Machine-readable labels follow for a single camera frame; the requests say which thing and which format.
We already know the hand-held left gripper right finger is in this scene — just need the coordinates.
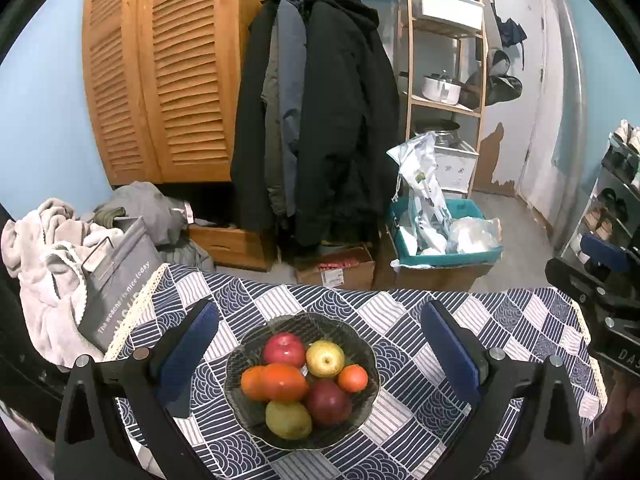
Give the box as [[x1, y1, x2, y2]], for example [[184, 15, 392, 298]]
[[420, 301, 586, 480]]

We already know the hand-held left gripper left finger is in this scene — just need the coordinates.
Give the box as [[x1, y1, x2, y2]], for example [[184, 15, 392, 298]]
[[54, 299, 221, 480]]

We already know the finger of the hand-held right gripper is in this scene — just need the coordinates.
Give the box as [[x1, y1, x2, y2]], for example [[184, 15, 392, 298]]
[[544, 234, 640, 311]]

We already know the glass bowl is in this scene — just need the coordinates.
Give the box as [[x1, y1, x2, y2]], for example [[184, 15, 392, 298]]
[[223, 312, 379, 452]]

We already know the small tangerine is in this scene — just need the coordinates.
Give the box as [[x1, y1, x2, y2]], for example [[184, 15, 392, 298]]
[[337, 364, 369, 393]]

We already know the orange-red persimmon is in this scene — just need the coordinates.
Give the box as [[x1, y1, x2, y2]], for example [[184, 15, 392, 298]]
[[260, 362, 309, 403]]

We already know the yellow apple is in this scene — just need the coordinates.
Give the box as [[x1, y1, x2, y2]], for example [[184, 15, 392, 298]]
[[305, 340, 346, 379]]

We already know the dark red apple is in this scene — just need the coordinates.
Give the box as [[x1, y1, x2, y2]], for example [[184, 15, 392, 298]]
[[305, 379, 353, 427]]

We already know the person's right hand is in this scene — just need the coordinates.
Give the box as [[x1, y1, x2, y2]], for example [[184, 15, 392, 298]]
[[595, 367, 640, 461]]

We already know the group of shoes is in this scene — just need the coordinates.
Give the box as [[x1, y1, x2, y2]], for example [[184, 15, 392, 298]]
[[575, 120, 640, 261]]

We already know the shoe rack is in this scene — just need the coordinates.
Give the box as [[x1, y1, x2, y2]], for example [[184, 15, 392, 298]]
[[560, 120, 640, 266]]

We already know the blue white patterned tablecloth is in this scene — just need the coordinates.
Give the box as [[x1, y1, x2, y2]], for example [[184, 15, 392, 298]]
[[102, 262, 608, 480]]

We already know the large cardboard box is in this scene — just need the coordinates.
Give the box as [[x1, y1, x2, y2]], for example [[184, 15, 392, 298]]
[[387, 260, 493, 292]]

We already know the grey tote bag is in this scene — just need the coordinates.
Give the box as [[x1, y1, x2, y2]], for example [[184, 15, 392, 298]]
[[77, 216, 163, 353]]

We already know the teal plastic bin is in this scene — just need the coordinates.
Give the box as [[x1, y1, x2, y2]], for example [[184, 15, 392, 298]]
[[389, 197, 503, 267]]

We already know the wooden drawer box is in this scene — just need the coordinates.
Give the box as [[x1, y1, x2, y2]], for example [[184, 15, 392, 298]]
[[187, 224, 276, 272]]

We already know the clear plastic bag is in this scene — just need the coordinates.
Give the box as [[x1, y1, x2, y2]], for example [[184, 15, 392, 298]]
[[447, 216, 502, 255]]

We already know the cardboard box with red packets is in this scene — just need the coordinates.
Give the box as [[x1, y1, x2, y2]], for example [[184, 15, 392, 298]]
[[294, 244, 377, 291]]

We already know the cream towel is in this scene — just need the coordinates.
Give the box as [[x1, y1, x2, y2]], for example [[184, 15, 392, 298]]
[[0, 198, 123, 368]]

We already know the grey clothing pile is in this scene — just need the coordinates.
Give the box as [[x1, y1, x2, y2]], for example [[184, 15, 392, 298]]
[[95, 181, 216, 273]]

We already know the white printed crate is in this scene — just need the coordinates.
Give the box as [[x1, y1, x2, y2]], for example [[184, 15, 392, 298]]
[[434, 140, 478, 193]]

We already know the white printed plastic bag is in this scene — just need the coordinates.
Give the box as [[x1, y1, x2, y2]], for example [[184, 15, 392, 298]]
[[386, 131, 453, 256]]

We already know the dark hanging bag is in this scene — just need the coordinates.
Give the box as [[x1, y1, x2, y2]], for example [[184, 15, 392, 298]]
[[462, 49, 523, 108]]

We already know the steel pot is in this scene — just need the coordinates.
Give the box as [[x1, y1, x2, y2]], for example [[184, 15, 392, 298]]
[[415, 120, 461, 148]]

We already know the white cooking pot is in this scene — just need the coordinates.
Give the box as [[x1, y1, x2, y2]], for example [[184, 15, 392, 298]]
[[421, 74, 463, 106]]

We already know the white door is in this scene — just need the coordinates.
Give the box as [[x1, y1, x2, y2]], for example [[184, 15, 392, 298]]
[[482, 0, 548, 198]]

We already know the dark blue folded umbrella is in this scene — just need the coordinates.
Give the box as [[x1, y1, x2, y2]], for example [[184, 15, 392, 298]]
[[495, 16, 528, 68]]

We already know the black hooded coat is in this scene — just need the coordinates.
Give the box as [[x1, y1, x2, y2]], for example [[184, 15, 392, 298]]
[[292, 0, 401, 248]]

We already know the wooden louvered wardrobe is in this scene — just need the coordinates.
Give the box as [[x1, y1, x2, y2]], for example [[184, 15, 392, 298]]
[[81, 0, 268, 186]]

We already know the wooden shelf rack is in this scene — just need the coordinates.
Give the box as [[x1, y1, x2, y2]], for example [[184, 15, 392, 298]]
[[397, 0, 488, 201]]

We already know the grey-blue jacket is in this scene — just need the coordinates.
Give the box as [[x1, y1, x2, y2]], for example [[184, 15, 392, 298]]
[[275, 0, 308, 218]]

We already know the white storage box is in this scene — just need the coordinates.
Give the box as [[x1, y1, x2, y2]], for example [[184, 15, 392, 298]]
[[419, 0, 486, 28]]

